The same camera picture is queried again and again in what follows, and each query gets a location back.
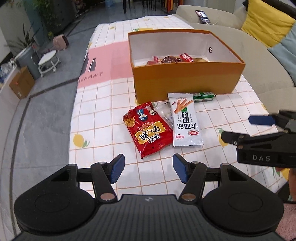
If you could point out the white snack packet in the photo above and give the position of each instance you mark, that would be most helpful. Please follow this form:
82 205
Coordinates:
187 125

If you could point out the checked lemon print tablecloth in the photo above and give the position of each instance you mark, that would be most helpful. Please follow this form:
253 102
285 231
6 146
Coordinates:
104 120

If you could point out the clear peanut snack packet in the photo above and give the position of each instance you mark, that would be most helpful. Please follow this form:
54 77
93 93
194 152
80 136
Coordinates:
201 59

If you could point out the brown cardboard carton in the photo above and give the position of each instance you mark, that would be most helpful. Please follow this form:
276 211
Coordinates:
22 83

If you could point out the red-ended spicy strip packet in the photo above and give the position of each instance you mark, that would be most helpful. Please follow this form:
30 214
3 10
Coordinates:
186 57

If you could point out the long-leaf potted plant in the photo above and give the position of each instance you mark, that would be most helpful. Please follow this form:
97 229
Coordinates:
26 39

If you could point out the orange noodle snack packet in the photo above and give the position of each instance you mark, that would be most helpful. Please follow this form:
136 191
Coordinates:
153 61

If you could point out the grey bin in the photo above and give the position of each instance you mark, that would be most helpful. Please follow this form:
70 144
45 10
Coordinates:
27 60

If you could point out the beige sofa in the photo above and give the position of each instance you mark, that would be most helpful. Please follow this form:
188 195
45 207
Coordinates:
266 76

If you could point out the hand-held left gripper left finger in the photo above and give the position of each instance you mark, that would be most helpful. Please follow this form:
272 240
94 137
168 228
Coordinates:
116 168

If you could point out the white rolling stool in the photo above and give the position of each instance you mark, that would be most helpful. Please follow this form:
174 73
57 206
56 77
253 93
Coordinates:
47 56

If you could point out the yellow cushion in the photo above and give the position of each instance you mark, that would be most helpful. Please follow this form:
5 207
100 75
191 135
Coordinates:
263 20

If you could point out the leafy green plant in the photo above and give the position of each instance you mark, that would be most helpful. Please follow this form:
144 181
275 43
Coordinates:
46 11

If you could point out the pink cloth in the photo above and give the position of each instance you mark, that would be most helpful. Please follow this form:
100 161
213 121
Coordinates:
288 220

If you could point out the green snack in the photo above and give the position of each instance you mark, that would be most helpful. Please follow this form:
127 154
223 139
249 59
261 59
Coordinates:
203 96

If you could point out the orange cardboard box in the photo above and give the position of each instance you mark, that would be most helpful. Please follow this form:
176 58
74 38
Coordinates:
185 78

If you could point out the red snack packet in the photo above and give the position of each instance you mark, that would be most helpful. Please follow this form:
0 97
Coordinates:
150 134

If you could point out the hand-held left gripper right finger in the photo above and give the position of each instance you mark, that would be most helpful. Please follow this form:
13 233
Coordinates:
179 168

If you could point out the orange stool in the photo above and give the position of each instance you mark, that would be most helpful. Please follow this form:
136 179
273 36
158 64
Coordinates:
171 4

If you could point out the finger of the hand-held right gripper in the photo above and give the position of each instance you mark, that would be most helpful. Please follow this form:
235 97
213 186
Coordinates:
245 140
261 120

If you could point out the smartphone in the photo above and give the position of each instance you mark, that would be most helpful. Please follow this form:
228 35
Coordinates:
202 15

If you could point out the light blue cushion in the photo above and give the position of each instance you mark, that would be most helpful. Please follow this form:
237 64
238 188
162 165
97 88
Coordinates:
289 55

